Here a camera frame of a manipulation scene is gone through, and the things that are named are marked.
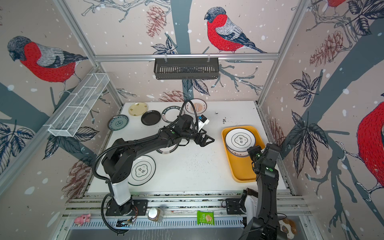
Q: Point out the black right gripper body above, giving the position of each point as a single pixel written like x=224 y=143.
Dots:
x=257 y=155

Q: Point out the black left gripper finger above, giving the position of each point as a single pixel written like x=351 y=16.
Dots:
x=200 y=140
x=206 y=140

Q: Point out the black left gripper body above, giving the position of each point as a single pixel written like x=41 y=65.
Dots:
x=191 y=134

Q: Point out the green rim red ring plate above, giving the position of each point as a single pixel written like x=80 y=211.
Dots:
x=167 y=150

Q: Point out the white flower motif plate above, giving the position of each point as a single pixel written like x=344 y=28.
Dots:
x=240 y=140
x=142 y=171

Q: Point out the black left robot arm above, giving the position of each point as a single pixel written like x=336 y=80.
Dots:
x=114 y=164

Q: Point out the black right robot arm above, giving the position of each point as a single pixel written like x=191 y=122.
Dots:
x=262 y=214

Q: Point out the yellow plastic bin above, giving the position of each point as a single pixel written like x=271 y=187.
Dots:
x=241 y=168

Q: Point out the far green lettered rim plate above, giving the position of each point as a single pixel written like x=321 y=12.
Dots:
x=171 y=113

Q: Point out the black small plate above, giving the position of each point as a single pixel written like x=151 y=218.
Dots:
x=151 y=118

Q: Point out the yellow small plate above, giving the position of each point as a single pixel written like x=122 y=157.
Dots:
x=138 y=109

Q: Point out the small teal patterned plate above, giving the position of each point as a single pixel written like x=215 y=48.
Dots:
x=118 y=122

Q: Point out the brown white flower toy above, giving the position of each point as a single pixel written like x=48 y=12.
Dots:
x=289 y=227

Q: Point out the green snack packet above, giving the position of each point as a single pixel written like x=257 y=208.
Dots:
x=205 y=218

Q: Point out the small glass jar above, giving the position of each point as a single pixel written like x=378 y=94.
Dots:
x=155 y=215

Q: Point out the pink pig toy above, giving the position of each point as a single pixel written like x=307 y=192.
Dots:
x=83 y=219

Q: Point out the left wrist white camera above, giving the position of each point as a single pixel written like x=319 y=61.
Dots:
x=202 y=121

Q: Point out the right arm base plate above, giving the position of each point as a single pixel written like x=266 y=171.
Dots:
x=235 y=206

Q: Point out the black hanging wire basket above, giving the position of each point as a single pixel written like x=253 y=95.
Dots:
x=186 y=69

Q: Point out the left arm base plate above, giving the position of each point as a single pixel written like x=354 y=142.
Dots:
x=139 y=207

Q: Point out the white wire mesh shelf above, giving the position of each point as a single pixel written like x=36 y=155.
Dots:
x=81 y=102

